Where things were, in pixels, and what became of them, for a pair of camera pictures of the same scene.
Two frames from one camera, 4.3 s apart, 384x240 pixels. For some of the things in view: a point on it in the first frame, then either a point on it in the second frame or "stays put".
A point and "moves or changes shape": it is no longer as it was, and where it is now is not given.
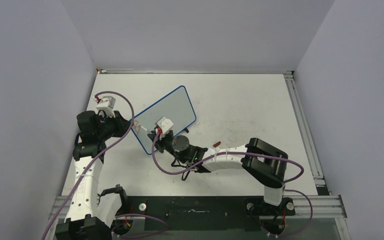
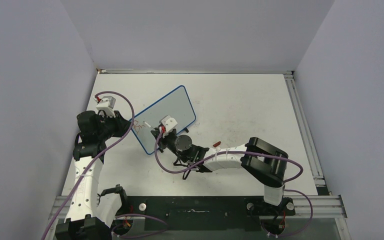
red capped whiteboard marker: [144, 128] moves or changes shape
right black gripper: [159, 142] stays put
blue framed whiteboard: [177, 110] stays put
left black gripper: [122, 124] stays put
